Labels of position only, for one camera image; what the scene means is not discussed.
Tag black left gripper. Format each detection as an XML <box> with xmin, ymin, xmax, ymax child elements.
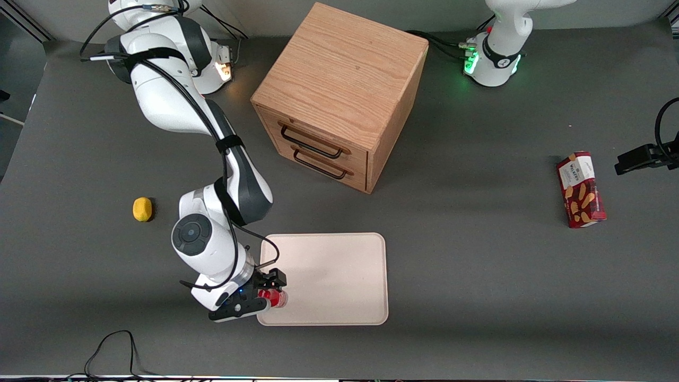
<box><xmin>615</xmin><ymin>139</ymin><xmax>679</xmax><ymax>176</ymax></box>

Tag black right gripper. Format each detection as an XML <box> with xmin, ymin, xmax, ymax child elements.
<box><xmin>238</xmin><ymin>268</ymin><xmax>288</xmax><ymax>301</ymax></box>

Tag red coke bottle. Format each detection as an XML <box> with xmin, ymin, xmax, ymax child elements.
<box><xmin>258</xmin><ymin>288</ymin><xmax>289</xmax><ymax>309</ymax></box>

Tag beige rectangular plastic tray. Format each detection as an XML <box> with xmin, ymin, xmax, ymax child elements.
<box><xmin>256</xmin><ymin>232</ymin><xmax>389</xmax><ymax>326</ymax></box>

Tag red tartan shortbread box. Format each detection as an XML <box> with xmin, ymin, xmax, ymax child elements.
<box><xmin>556</xmin><ymin>151</ymin><xmax>607</xmax><ymax>229</ymax></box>

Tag yellow lemon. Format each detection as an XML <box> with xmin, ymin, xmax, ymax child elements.
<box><xmin>132</xmin><ymin>197</ymin><xmax>153</xmax><ymax>222</ymax></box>

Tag oak wooden drawer cabinet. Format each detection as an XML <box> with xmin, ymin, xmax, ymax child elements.
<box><xmin>250</xmin><ymin>2</ymin><xmax>429</xmax><ymax>195</ymax></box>

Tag black looped cable by left gripper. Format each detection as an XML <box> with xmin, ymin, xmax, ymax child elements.
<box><xmin>655</xmin><ymin>97</ymin><xmax>679</xmax><ymax>154</ymax></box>

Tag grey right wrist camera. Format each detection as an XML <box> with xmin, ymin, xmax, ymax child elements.
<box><xmin>208</xmin><ymin>296</ymin><xmax>269</xmax><ymax>323</ymax></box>

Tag black wire drawer handle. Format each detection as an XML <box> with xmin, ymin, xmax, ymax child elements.
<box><xmin>292</xmin><ymin>149</ymin><xmax>349</xmax><ymax>180</ymax></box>
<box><xmin>280</xmin><ymin>125</ymin><xmax>344</xmax><ymax>160</ymax></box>

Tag thin black cable at table edge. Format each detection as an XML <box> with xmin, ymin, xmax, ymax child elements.
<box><xmin>84</xmin><ymin>330</ymin><xmax>160</xmax><ymax>380</ymax></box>

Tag black cable along right arm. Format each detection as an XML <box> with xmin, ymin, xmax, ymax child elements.
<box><xmin>80</xmin><ymin>3</ymin><xmax>280</xmax><ymax>291</ymax></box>

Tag black cables at left arm base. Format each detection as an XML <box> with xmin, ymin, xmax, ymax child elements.
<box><xmin>406</xmin><ymin>29</ymin><xmax>478</xmax><ymax>60</ymax></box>

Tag black cables at arm base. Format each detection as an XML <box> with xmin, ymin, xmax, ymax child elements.
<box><xmin>204</xmin><ymin>5</ymin><xmax>250</xmax><ymax>41</ymax></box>
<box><xmin>406</xmin><ymin>29</ymin><xmax>478</xmax><ymax>60</ymax></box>

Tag black cables at right arm base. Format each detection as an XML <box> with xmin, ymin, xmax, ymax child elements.
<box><xmin>204</xmin><ymin>5</ymin><xmax>250</xmax><ymax>41</ymax></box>

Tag black aluminium frame rail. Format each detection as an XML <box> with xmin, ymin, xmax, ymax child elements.
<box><xmin>0</xmin><ymin>8</ymin><xmax>54</xmax><ymax>44</ymax></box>

